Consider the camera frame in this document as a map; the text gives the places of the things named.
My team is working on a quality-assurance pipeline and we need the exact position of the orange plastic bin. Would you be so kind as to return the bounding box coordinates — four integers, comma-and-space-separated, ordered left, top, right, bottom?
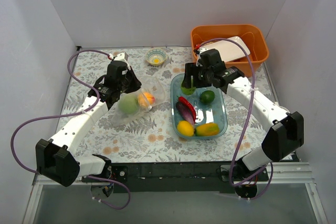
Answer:
190, 24, 269, 77

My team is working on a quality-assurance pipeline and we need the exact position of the orange peach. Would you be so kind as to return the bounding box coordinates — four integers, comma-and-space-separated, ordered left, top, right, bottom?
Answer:
138, 92, 155, 108

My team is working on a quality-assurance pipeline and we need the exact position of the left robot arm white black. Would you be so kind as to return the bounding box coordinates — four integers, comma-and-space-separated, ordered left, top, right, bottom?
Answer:
35, 52, 141, 187

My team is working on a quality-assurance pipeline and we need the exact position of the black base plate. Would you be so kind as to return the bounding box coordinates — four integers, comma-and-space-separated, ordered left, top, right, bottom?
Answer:
81, 161, 271, 195

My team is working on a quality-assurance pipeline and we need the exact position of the small patterned bowl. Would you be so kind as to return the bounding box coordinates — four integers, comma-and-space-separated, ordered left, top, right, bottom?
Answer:
145, 48, 167, 66

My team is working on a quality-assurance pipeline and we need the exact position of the purple eggplant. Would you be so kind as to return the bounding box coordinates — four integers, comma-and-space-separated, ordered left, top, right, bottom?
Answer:
175, 102, 195, 126

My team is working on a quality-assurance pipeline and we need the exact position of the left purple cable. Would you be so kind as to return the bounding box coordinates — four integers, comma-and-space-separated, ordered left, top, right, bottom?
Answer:
9, 49, 131, 210

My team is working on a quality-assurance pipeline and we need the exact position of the orange green mango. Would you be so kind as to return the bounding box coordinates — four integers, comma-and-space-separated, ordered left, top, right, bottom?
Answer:
195, 123, 219, 136

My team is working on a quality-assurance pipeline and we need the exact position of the clear blue plastic tray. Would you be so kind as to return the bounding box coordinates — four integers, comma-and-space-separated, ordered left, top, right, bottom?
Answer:
170, 73, 228, 140

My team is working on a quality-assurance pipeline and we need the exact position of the clear zip top bag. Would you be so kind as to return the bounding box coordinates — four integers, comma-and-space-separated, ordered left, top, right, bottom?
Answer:
111, 76, 166, 126

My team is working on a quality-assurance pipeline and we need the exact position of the green cabbage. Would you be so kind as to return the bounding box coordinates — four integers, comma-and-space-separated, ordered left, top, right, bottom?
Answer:
118, 94, 139, 114

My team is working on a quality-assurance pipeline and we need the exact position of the yellow lemon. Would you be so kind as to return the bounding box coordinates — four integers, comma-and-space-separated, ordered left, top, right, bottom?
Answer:
176, 121, 194, 137

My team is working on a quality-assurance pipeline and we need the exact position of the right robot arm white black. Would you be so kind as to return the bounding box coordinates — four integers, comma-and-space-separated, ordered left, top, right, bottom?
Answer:
182, 49, 304, 181

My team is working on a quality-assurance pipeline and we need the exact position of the dark green lime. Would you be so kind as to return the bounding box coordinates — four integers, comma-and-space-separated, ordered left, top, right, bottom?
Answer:
199, 90, 215, 104

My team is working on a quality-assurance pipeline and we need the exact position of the red chili pepper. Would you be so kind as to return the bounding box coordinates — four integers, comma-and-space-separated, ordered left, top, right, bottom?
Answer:
178, 96, 196, 122

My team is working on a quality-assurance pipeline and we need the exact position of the light green bumpy fruit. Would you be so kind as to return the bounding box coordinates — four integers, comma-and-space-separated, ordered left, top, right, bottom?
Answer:
181, 80, 196, 95

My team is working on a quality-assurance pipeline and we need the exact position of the white rectangular plate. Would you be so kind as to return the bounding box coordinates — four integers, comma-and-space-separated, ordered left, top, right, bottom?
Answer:
202, 36, 250, 62

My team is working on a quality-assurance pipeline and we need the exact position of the floral table mat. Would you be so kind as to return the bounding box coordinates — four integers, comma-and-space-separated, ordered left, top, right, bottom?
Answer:
62, 47, 266, 163

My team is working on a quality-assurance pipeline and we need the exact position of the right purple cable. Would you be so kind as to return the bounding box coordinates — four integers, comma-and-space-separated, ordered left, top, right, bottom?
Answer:
193, 38, 274, 200

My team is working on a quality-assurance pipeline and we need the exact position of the purple cable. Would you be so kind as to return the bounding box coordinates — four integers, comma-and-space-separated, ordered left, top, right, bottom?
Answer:
193, 38, 274, 200
9, 49, 131, 210

